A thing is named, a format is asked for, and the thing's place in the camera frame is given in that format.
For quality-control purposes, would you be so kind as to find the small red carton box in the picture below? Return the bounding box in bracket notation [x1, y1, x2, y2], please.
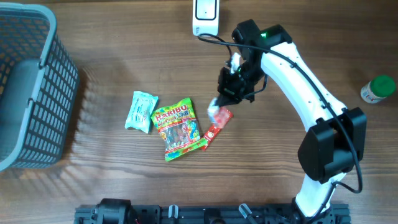
[207, 98, 232, 129]

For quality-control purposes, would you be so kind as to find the red Nescafe stick packet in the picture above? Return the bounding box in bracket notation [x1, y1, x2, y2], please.
[201, 112, 233, 151]

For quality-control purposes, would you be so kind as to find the Haribo gummy worms bag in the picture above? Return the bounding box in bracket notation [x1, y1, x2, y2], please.
[151, 98, 207, 161]

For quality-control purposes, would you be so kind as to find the mint green snack packet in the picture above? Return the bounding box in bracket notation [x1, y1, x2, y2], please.
[124, 91, 159, 134]

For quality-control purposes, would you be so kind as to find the green lid jar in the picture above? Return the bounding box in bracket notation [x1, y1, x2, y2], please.
[360, 75, 396, 104]

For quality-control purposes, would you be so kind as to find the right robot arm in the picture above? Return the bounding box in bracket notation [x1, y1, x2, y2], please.
[215, 20, 366, 223]

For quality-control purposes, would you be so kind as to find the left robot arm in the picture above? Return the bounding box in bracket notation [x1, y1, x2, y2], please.
[94, 198, 136, 224]

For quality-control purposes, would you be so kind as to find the white barcode scanner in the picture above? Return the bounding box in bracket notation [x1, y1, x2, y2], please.
[192, 0, 220, 36]

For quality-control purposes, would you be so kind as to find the grey plastic shopping basket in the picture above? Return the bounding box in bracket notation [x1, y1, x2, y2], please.
[1, 2, 80, 170]

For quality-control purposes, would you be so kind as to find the right camera cable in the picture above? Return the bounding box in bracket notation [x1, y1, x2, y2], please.
[197, 33, 364, 224]

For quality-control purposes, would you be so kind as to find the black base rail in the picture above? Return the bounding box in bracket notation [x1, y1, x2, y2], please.
[74, 204, 351, 224]

